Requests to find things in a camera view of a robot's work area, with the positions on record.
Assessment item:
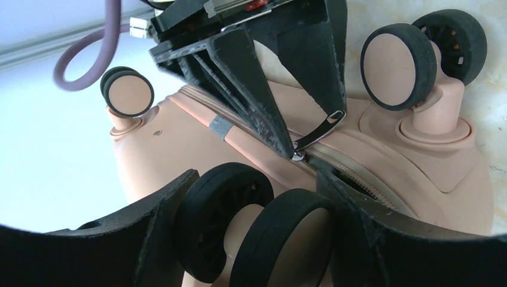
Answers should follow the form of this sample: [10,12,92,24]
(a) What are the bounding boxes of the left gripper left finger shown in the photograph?
[1,169,198,286]

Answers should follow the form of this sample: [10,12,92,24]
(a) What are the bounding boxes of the aluminium rail frame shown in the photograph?
[0,10,155,72]

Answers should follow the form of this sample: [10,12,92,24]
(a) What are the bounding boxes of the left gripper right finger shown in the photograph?
[316,171,506,286]

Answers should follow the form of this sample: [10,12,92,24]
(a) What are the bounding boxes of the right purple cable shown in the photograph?
[52,0,132,93]

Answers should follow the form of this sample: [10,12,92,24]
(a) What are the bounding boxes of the pink suitcase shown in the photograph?
[99,8,496,287]

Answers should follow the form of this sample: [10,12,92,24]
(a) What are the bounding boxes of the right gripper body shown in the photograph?
[149,1,329,42]

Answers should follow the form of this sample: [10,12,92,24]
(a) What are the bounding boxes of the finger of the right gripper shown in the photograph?
[277,1,347,115]
[149,26,294,158]

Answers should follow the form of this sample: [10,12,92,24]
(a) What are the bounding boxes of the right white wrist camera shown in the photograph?
[129,17,153,39]

